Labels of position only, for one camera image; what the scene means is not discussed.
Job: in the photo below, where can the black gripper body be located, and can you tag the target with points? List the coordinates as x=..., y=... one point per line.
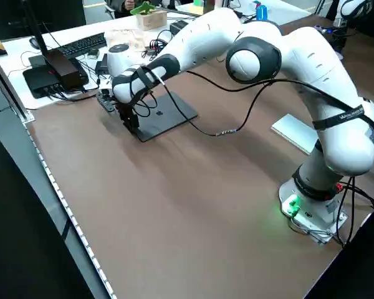
x=123, y=104
x=341, y=37

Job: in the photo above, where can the grey laptop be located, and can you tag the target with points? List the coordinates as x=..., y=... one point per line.
x=171, y=115

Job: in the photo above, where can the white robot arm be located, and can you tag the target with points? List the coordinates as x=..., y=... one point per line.
x=314, y=78
x=353, y=7

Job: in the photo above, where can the black computer mouse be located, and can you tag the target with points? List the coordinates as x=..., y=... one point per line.
x=34, y=43

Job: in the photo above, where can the small black power adapter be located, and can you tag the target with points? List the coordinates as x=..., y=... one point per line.
x=102, y=63

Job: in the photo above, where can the black keyboard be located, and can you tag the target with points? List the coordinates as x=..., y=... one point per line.
x=81, y=45

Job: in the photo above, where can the clear plastic bag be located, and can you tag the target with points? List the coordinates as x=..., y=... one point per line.
x=124, y=37

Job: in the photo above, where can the black flat device box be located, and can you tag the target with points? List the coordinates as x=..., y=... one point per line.
x=39, y=82

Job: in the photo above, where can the blue bottle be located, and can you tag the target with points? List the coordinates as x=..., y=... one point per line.
x=261, y=12

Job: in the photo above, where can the light wooden box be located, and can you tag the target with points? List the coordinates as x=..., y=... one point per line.
x=151, y=20

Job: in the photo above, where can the person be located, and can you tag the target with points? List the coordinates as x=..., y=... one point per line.
x=118, y=7

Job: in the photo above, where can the black power brick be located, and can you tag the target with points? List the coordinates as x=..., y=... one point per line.
x=179, y=27

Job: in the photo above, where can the green toy plane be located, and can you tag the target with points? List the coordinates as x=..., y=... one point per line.
x=143, y=8

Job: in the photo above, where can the aluminium frame rail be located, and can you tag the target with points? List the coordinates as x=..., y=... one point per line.
x=15, y=99

